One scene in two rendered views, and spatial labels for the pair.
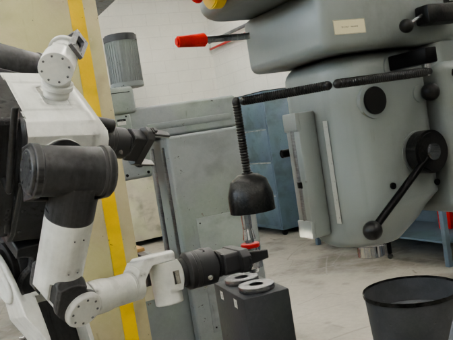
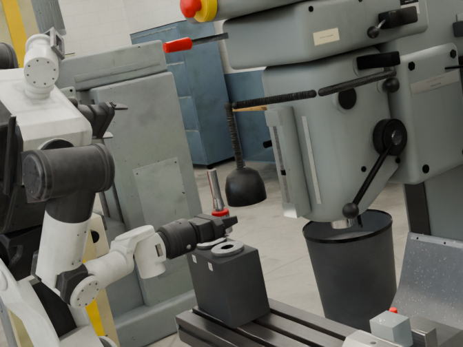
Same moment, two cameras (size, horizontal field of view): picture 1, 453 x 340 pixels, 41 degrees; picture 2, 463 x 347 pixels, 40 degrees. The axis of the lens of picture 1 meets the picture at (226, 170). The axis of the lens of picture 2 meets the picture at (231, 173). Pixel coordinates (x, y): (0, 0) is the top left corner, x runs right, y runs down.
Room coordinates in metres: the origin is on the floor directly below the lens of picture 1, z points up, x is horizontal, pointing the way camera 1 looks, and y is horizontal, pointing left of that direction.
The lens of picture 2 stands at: (-0.14, 0.13, 1.70)
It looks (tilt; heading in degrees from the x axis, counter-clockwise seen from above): 12 degrees down; 353
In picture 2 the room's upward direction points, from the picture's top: 12 degrees counter-clockwise
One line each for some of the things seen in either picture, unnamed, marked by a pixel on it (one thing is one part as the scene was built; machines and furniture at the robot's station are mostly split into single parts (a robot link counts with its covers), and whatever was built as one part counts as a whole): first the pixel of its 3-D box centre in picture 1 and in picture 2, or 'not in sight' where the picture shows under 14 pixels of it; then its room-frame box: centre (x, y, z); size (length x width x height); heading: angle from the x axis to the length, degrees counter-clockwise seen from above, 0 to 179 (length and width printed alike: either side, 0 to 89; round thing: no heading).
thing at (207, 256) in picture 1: (218, 264); (193, 233); (1.45, 0.05, 1.23); 0.13 x 0.12 x 0.10; 26
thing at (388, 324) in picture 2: not in sight; (391, 332); (0.99, -0.27, 1.06); 0.06 x 0.05 x 0.06; 26
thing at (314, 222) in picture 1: (307, 175); (288, 162); (1.02, -0.13, 1.45); 0.04 x 0.04 x 0.21; 26
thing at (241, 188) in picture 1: (249, 191); (244, 184); (0.96, -0.03, 1.44); 0.07 x 0.07 x 0.06
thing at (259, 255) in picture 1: (257, 256); (228, 222); (1.46, -0.04, 1.23); 0.06 x 0.02 x 0.03; 116
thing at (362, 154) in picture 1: (358, 149); (329, 134); (1.07, -0.24, 1.47); 0.21 x 0.19 x 0.32; 26
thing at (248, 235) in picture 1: (246, 220); (215, 190); (1.49, -0.03, 1.31); 0.03 x 0.03 x 0.11
